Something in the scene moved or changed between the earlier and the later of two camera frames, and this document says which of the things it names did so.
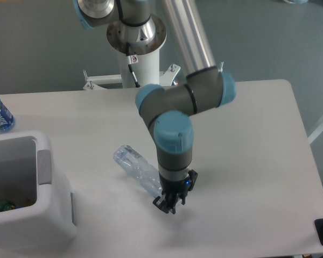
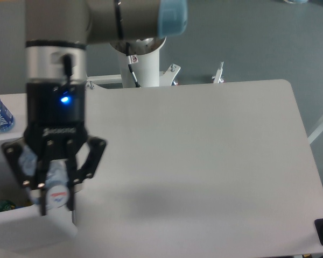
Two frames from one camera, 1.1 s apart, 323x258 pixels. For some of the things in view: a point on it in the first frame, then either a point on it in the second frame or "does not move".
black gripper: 173,188 -> 56,117
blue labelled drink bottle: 0,116 does not move
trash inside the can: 2,206 does not move
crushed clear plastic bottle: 142,172 -> 57,174
